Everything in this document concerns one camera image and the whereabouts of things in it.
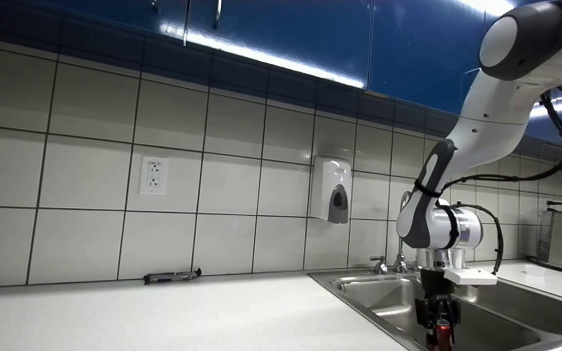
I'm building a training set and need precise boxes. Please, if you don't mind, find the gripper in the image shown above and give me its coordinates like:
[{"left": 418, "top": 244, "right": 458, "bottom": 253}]
[{"left": 415, "top": 268, "right": 462, "bottom": 342}]

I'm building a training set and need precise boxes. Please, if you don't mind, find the red can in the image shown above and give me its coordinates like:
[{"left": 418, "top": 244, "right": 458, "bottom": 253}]
[{"left": 426, "top": 322, "right": 454, "bottom": 351}]

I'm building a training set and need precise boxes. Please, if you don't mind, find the stainless steel sink basin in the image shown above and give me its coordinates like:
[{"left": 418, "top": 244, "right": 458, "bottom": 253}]
[
  {"left": 457, "top": 279, "right": 562, "bottom": 342},
  {"left": 309, "top": 270, "right": 545, "bottom": 351}
]

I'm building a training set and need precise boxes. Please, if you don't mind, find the chrome tap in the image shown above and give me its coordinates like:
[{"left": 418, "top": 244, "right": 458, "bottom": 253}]
[{"left": 370, "top": 191, "right": 421, "bottom": 274}]

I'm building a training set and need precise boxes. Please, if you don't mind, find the white soap dispenser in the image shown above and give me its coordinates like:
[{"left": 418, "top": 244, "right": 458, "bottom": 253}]
[{"left": 310, "top": 155, "right": 353, "bottom": 225}]

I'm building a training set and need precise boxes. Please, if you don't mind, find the blue cabinet door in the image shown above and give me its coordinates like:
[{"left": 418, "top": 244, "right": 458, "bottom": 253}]
[
  {"left": 186, "top": 0, "right": 374, "bottom": 90},
  {"left": 368, "top": 0, "right": 487, "bottom": 116}
]

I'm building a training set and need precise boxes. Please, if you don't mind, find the dark snack wrapper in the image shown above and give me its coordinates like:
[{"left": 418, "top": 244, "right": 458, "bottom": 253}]
[{"left": 143, "top": 268, "right": 202, "bottom": 285}]

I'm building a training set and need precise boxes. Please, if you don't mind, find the blue wall cabinet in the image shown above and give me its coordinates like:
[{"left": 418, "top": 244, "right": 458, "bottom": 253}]
[{"left": 0, "top": 0, "right": 562, "bottom": 157}]

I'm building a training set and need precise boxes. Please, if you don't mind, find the white wall socket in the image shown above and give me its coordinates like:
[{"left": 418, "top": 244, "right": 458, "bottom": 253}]
[{"left": 139, "top": 156, "right": 170, "bottom": 196}]

